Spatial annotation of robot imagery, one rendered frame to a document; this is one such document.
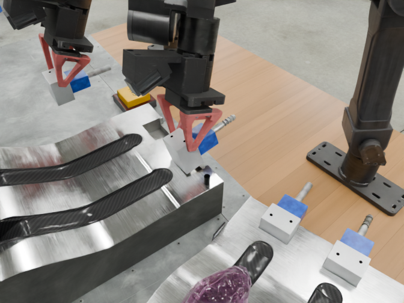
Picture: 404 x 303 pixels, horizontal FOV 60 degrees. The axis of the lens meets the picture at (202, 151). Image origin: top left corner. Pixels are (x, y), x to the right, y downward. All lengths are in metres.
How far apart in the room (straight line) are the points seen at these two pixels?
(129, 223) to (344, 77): 2.23
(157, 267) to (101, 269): 0.09
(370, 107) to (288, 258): 0.27
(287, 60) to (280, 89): 1.75
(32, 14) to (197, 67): 0.31
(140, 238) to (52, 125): 0.42
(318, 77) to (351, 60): 0.37
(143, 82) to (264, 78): 0.55
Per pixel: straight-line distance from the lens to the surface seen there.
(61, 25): 0.69
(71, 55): 0.69
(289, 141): 0.81
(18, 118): 0.94
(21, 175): 0.64
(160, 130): 0.72
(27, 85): 1.06
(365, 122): 0.63
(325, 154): 0.78
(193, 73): 0.51
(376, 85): 0.60
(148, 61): 0.48
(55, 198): 0.59
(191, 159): 0.58
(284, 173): 0.74
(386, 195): 0.75
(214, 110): 0.54
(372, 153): 0.66
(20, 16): 0.68
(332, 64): 2.75
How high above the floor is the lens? 1.34
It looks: 45 degrees down
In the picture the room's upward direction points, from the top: straight up
